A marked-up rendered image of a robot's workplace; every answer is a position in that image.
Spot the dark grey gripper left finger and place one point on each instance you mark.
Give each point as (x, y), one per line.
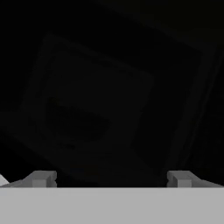
(40, 178)

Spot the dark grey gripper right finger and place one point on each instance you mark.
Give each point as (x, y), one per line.
(183, 178)

